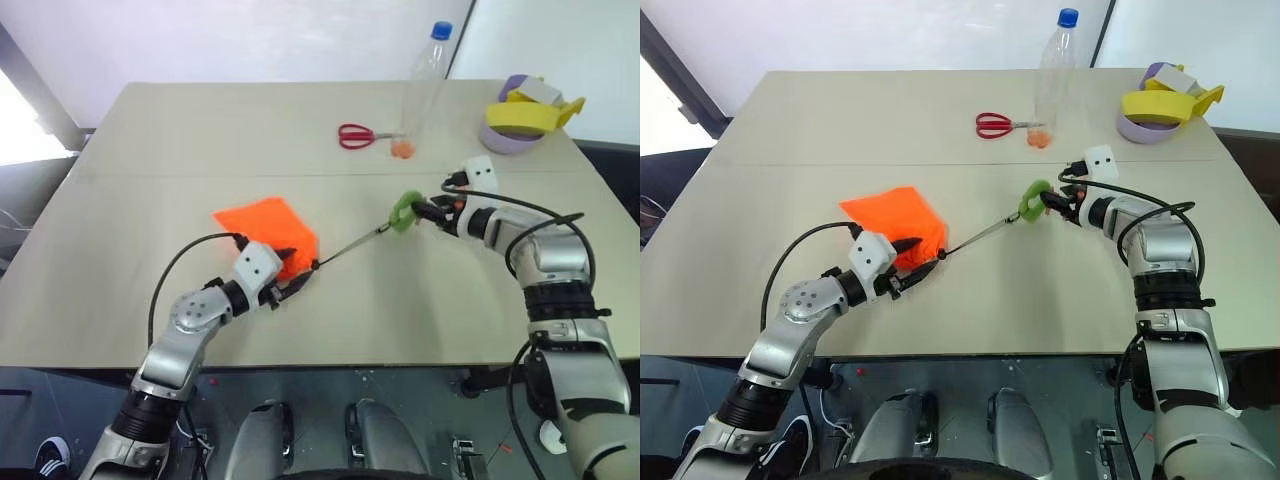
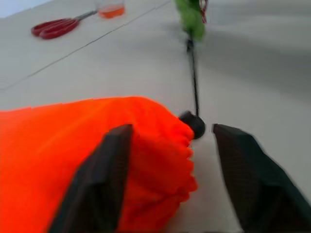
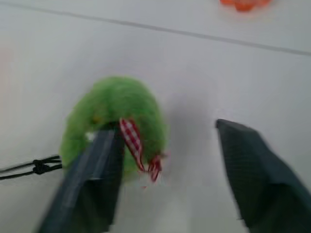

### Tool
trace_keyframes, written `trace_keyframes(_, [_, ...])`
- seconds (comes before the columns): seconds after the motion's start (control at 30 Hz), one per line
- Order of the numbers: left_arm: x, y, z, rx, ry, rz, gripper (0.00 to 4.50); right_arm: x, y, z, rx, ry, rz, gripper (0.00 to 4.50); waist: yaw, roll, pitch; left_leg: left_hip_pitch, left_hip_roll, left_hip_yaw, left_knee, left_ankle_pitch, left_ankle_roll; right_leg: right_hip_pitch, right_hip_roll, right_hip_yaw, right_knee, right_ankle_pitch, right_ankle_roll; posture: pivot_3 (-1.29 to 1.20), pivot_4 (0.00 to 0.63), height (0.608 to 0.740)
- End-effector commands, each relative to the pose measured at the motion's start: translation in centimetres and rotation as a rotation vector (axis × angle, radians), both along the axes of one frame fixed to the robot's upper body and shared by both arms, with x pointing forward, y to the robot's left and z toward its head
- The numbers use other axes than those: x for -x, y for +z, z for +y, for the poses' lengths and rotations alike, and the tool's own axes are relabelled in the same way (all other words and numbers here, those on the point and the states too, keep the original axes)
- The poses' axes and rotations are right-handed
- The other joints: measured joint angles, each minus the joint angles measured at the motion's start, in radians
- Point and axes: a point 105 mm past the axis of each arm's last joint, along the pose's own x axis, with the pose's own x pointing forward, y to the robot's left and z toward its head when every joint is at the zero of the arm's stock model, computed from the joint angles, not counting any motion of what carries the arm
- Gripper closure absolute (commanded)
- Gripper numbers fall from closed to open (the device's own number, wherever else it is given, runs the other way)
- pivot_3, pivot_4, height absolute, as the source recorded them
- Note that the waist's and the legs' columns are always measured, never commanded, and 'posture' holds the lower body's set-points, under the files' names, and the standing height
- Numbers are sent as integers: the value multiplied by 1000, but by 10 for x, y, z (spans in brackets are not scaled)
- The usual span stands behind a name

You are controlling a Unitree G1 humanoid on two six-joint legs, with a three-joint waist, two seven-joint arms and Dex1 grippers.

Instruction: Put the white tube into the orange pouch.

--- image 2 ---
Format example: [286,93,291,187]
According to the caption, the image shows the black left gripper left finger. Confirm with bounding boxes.
[48,124,134,233]

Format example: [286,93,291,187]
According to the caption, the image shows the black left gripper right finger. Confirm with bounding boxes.
[212,123,311,233]

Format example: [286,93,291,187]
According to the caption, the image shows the orange drawstring bag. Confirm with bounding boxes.
[0,96,199,233]

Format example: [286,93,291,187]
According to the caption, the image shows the clear cup with orange liquid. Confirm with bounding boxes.
[94,0,126,19]

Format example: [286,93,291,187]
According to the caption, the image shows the green object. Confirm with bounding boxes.
[173,0,209,42]

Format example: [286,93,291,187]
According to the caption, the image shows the black round cord lock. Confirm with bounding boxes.
[178,110,206,140]

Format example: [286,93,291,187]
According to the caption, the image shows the black drawstring cord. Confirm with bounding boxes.
[186,38,200,116]

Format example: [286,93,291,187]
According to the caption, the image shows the red-handled scissors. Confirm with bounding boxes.
[31,10,98,40]

